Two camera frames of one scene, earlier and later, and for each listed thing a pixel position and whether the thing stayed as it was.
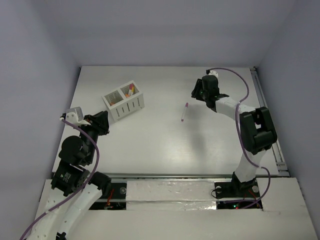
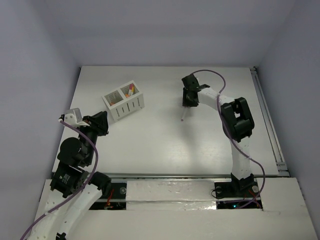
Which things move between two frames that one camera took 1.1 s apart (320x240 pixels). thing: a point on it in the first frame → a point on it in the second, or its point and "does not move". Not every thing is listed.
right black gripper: [195, 92] → [186, 103]
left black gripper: [95, 125] does not move
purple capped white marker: [186, 105] does not move
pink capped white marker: [131, 85] does not move
